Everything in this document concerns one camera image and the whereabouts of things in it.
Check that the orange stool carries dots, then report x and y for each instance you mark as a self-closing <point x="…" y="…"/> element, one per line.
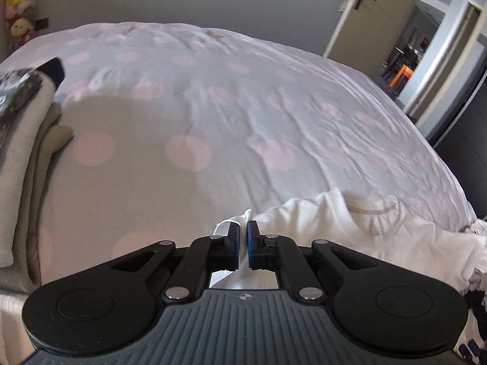
<point x="401" y="76"/>

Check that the beige folded garment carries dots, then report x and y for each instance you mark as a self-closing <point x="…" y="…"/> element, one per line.
<point x="42" y="152"/>

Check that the white t-shirt beige collar trim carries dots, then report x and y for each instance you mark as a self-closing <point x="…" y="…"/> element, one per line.
<point x="342" y="235"/>

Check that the pile of mixed clothes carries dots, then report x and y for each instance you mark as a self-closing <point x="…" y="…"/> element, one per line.
<point x="477" y="311"/>

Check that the dark wardrobe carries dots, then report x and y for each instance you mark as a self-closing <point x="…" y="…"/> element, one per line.
<point x="468" y="152"/>

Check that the small black folded item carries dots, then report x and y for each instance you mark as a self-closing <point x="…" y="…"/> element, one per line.
<point x="53" y="69"/>

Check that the beige door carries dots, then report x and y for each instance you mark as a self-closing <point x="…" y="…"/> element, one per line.
<point x="373" y="34"/>

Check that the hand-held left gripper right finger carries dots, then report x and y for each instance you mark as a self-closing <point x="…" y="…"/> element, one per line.
<point x="251" y="247"/>

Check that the white door frame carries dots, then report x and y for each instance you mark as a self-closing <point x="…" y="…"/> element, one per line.
<point x="452" y="95"/>

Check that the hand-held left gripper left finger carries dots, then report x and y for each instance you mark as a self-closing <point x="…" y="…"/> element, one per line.
<point x="236" y="243"/>

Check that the bed with pink-dotted sheet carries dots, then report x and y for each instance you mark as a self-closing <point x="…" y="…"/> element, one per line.
<point x="228" y="102"/>

